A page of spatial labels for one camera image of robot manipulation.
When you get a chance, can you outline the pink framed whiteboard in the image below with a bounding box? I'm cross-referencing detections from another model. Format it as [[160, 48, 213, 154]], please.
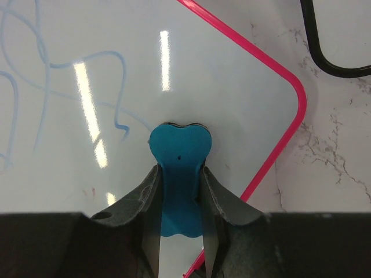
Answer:
[[1, 1, 306, 277]]

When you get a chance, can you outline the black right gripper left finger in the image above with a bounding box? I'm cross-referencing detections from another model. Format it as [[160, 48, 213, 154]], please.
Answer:
[[92, 165, 162, 277]]

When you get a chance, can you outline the blue whiteboard eraser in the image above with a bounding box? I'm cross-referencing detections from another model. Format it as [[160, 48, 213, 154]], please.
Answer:
[[149, 123, 212, 238]]

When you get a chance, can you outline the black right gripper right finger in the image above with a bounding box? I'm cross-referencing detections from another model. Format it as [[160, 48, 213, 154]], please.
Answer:
[[199, 167, 271, 277]]

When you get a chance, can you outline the black framed whiteboard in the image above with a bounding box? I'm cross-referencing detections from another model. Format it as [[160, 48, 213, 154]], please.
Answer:
[[300, 1, 370, 78]]

